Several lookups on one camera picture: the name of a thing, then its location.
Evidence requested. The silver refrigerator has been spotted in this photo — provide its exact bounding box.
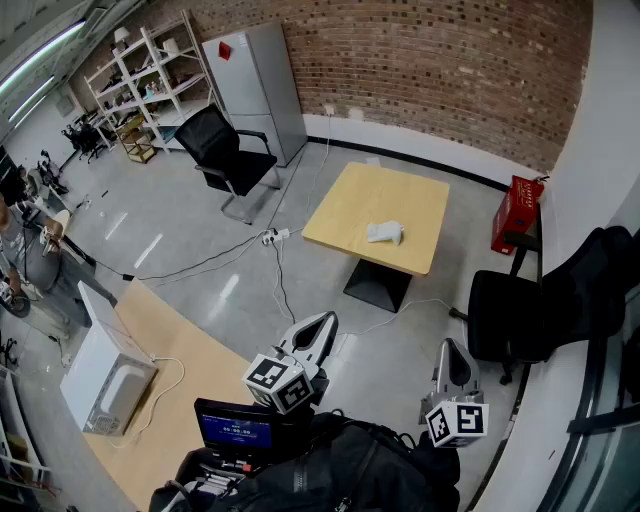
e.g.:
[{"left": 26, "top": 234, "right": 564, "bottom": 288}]
[{"left": 201, "top": 22, "right": 309, "bottom": 169}]

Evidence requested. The small square wooden table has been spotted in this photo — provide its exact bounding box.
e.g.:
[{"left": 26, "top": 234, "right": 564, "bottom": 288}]
[{"left": 301, "top": 161, "right": 451, "bottom": 315}]

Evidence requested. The short ceiling light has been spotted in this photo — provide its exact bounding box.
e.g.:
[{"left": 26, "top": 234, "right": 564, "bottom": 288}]
[{"left": 6, "top": 73, "right": 57, "bottom": 125}]

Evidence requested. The small yellow cart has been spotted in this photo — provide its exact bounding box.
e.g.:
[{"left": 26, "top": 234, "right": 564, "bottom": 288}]
[{"left": 115, "top": 117, "right": 158, "bottom": 165}]

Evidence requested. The red box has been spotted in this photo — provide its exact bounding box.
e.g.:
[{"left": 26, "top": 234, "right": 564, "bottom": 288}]
[{"left": 490, "top": 174, "right": 546, "bottom": 256}]

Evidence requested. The long wooden desk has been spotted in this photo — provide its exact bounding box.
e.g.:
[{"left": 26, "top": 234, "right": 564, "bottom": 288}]
[{"left": 81, "top": 278, "right": 257, "bottom": 512}]

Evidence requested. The white metal shelf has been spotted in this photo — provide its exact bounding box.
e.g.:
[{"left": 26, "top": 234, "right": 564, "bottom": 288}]
[{"left": 83, "top": 9, "right": 222, "bottom": 154}]

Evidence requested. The white floor cable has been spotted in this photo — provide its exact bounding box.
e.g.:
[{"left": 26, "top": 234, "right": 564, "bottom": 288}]
[{"left": 333, "top": 297, "right": 452, "bottom": 347}]

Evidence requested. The group of black swivel chairs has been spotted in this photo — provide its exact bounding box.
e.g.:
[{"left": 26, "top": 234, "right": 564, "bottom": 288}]
[{"left": 61, "top": 121, "right": 115, "bottom": 165}]

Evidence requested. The black office chair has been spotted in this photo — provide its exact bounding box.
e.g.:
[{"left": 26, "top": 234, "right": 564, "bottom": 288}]
[{"left": 448, "top": 225, "right": 637, "bottom": 387}]

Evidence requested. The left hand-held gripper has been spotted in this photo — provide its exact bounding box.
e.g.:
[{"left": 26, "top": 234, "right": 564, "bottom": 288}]
[{"left": 242, "top": 310, "right": 340, "bottom": 416}]

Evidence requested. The black screen with blue display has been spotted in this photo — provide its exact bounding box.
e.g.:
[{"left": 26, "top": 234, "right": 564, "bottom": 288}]
[{"left": 193, "top": 397, "right": 275, "bottom": 452}]

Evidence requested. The long black floor cable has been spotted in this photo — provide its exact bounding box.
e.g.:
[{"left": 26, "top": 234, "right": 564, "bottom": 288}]
[{"left": 121, "top": 233, "right": 266, "bottom": 282}]

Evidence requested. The white object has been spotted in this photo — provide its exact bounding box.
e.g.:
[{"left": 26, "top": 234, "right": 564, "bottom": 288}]
[{"left": 366, "top": 219, "right": 406, "bottom": 248}]

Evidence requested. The black framed glass door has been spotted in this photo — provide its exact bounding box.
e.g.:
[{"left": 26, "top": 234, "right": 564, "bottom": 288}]
[{"left": 548, "top": 282, "right": 640, "bottom": 512}]

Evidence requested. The black cantilever chair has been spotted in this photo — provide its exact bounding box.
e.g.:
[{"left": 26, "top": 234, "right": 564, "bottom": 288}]
[{"left": 173, "top": 103, "right": 283, "bottom": 227}]

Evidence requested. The long ceiling light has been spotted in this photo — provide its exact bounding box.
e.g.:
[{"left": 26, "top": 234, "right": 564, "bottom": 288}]
[{"left": 0, "top": 18, "right": 89, "bottom": 97}]

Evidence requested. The short black floor cable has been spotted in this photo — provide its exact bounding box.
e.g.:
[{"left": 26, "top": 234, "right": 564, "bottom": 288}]
[{"left": 272, "top": 242, "right": 297, "bottom": 322}]

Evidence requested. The white microwave cable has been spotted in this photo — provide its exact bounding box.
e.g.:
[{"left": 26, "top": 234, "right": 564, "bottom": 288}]
[{"left": 108, "top": 353, "right": 187, "bottom": 450}]

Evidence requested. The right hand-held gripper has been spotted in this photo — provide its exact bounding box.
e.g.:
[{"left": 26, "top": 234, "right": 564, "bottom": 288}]
[{"left": 418, "top": 338, "right": 490, "bottom": 449}]

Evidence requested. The white microwave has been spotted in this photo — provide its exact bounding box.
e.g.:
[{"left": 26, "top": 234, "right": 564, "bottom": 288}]
[{"left": 59, "top": 280, "right": 160, "bottom": 438}]

